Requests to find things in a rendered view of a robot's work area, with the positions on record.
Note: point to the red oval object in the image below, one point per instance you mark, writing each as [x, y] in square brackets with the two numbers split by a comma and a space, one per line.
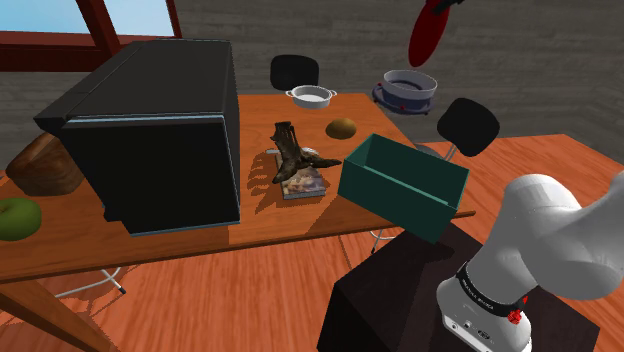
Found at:
[426, 34]

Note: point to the grey bowl on blue base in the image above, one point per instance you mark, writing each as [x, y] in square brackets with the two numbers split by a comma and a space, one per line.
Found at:
[407, 90]

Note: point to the book with picture cover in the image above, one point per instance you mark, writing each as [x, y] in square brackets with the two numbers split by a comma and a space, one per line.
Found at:
[304, 186]

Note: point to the green open box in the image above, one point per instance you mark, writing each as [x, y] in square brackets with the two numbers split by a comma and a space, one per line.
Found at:
[390, 195]

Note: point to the black microwave oven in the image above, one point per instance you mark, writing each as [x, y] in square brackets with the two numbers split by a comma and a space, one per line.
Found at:
[161, 146]

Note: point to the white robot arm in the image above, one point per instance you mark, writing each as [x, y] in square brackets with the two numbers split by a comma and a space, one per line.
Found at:
[541, 244]

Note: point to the dark driftwood figure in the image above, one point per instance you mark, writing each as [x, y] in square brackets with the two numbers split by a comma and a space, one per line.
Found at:
[287, 153]

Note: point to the brown kiwi fruit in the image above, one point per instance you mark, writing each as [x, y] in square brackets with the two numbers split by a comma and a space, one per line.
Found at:
[340, 128]

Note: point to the brown bread loaf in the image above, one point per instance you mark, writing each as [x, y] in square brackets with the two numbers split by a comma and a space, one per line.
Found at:
[44, 168]

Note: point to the red framed window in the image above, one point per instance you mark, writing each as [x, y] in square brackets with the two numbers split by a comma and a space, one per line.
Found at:
[97, 34]

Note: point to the green apple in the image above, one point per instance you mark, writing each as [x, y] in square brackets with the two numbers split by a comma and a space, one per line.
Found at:
[17, 219]

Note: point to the white chair base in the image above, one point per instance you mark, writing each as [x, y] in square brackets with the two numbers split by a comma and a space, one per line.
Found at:
[97, 284]

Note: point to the black office chair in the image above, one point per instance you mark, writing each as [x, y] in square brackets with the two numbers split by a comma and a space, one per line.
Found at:
[468, 126]
[294, 71]

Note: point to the dark robot stand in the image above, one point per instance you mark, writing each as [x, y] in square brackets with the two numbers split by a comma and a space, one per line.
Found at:
[385, 302]

